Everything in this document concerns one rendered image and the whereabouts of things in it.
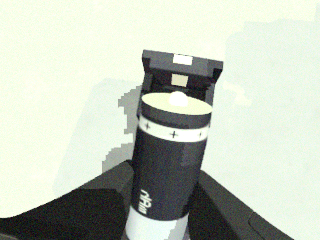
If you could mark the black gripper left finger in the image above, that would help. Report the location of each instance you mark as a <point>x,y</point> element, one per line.
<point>97,210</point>

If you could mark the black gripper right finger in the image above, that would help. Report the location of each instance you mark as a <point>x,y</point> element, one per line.
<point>217,214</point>

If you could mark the black cylindrical battery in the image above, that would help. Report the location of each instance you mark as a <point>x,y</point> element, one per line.
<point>169,148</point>

